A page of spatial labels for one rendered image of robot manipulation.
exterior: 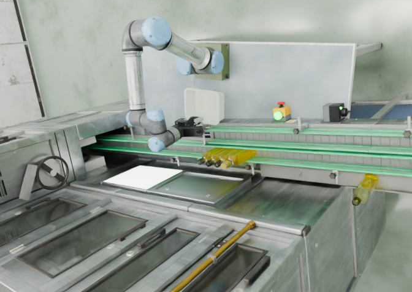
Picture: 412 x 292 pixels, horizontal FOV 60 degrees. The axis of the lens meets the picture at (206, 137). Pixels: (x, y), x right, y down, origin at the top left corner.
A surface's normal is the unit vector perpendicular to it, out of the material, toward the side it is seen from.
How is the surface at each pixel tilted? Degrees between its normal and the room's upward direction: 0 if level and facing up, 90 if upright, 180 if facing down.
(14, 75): 90
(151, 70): 0
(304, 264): 90
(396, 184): 0
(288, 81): 0
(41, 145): 90
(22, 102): 90
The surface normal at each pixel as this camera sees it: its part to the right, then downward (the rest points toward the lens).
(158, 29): 0.69, 0.07
